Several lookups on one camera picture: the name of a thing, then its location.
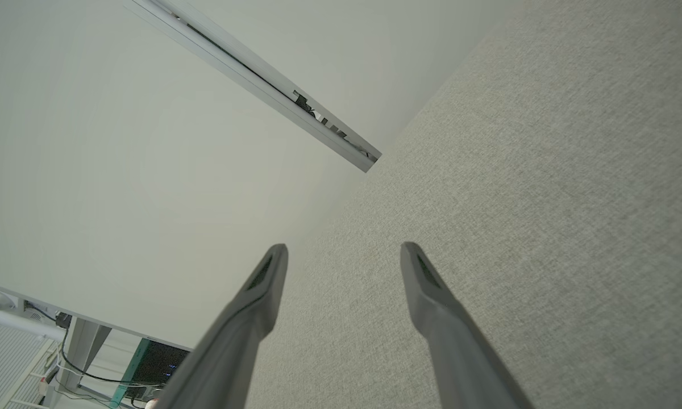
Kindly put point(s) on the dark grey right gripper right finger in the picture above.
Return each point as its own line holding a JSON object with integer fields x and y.
{"x": 454, "y": 352}

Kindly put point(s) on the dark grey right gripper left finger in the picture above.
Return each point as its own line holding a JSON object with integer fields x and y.
{"x": 233, "y": 341}

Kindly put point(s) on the black computer case teal trim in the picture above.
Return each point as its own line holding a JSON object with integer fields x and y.
{"x": 153, "y": 363}

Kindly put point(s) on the grey desk leg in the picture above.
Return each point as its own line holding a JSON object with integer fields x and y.
{"x": 85, "y": 341}

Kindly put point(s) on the white round tube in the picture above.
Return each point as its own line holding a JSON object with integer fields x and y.
{"x": 17, "y": 322}

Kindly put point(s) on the white slatted panel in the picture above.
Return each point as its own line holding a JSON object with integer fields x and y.
{"x": 0, "y": 363}

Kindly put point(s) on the grey aluminium partition post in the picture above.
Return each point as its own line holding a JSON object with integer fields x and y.
{"x": 261, "y": 74}

